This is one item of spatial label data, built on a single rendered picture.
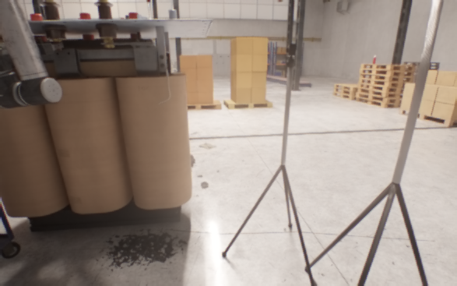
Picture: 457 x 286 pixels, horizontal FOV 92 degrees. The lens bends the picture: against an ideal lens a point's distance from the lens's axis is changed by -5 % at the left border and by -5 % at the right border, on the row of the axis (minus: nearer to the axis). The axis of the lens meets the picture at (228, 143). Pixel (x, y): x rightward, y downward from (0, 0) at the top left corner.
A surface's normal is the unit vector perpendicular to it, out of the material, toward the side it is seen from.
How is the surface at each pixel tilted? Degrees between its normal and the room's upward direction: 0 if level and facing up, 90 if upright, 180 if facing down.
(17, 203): 90
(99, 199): 90
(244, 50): 90
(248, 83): 90
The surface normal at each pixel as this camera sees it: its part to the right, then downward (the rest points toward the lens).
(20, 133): 0.54, 0.27
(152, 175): 0.14, 0.32
